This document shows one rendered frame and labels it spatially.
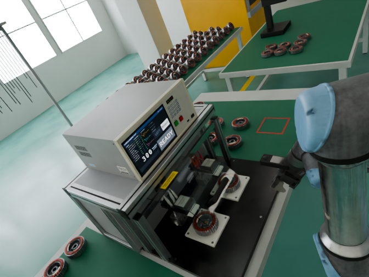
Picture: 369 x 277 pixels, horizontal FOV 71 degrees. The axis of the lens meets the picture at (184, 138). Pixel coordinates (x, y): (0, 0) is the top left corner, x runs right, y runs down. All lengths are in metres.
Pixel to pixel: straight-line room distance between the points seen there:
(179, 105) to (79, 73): 7.09
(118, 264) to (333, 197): 0.99
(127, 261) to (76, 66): 7.17
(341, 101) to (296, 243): 1.58
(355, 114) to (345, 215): 0.25
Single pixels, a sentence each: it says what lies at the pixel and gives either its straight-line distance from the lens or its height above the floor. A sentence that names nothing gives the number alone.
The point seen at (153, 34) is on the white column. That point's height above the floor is 0.93.
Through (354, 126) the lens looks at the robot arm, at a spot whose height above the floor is 1.41.
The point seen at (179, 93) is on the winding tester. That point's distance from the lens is 1.14.
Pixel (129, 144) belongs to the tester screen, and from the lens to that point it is 0.95.
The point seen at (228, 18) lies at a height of 0.78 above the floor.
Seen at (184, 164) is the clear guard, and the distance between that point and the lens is 1.07.
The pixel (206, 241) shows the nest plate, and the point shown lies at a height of 0.78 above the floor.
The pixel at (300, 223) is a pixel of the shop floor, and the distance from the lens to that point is 2.08.
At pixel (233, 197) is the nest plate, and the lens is 1.25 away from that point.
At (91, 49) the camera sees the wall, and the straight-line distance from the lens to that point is 8.46.
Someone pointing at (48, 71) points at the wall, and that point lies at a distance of 7.73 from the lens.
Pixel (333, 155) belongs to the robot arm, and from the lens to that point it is 0.53.
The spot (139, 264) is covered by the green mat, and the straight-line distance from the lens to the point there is 1.28.
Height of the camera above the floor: 1.71
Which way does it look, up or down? 32 degrees down
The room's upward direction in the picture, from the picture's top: 24 degrees counter-clockwise
